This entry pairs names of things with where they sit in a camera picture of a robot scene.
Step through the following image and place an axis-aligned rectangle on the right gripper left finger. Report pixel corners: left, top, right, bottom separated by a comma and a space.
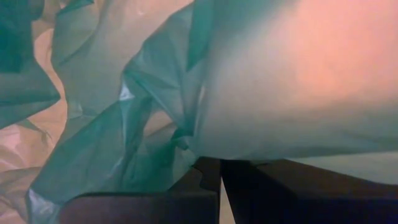
58, 156, 222, 224

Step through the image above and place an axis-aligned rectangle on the teal plastic trash bag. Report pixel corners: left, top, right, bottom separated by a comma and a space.
0, 0, 398, 224

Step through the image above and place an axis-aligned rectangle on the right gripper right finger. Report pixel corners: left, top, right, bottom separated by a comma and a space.
220, 159, 398, 224

